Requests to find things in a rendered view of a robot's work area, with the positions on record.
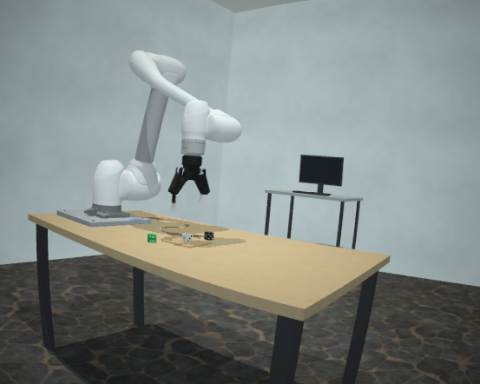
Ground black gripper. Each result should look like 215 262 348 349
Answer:
168 156 210 213

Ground white die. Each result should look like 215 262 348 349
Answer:
182 233 193 242

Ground tan square mat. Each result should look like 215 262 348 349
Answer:
161 237 212 248

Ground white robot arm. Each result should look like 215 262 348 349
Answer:
84 50 242 218

